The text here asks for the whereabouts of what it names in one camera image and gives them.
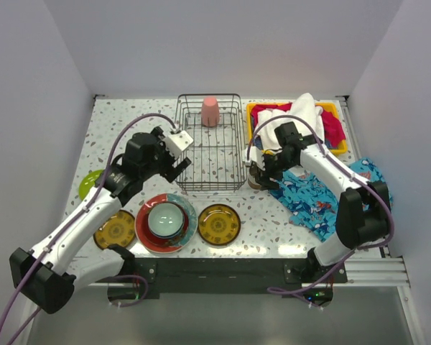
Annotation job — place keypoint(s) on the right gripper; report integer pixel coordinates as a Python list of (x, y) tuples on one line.
[(263, 177)]

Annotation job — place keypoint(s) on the yellow patterned plate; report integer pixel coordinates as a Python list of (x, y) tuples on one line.
[(219, 225), (119, 229)]

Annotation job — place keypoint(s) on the light blue bowl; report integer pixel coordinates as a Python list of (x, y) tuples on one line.
[(165, 220)]

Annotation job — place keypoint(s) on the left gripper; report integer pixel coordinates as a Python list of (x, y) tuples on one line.
[(169, 172)]

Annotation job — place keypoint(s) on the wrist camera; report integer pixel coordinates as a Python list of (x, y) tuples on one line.
[(177, 143), (254, 162)]

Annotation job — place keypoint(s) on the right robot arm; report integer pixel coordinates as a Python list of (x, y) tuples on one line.
[(364, 216)]

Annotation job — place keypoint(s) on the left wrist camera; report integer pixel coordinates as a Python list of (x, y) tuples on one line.
[(177, 143)]

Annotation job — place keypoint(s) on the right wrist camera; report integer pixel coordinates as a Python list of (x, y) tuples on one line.
[(254, 162)]

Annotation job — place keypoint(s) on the wire dish rack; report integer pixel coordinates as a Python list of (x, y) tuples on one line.
[(217, 151)]

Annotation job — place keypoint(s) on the pink cup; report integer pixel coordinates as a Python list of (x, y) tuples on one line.
[(210, 114)]

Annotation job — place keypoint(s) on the metal cup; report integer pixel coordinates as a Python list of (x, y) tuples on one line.
[(253, 179)]

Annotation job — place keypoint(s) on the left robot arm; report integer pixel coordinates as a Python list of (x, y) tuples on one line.
[(42, 273)]

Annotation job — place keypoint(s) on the white towel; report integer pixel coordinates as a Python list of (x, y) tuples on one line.
[(304, 107)]

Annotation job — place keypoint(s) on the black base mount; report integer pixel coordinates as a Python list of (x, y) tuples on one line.
[(295, 278)]

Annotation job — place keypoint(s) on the left yellow patterned plate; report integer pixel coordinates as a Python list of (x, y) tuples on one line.
[(119, 229)]

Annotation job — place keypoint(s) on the red bowl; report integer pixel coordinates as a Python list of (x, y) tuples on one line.
[(144, 212)]

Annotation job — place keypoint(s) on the red cloth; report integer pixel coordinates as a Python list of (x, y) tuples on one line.
[(333, 130)]

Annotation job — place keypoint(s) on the blue patterned cloth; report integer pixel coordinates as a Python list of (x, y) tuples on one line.
[(311, 203)]

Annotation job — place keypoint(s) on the right yellow patterned plate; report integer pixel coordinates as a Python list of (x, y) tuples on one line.
[(219, 225)]

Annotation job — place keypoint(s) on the red and blue plate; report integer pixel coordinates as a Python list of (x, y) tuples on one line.
[(188, 235)]

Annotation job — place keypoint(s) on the yellow plastic bin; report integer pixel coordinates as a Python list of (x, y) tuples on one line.
[(337, 151)]

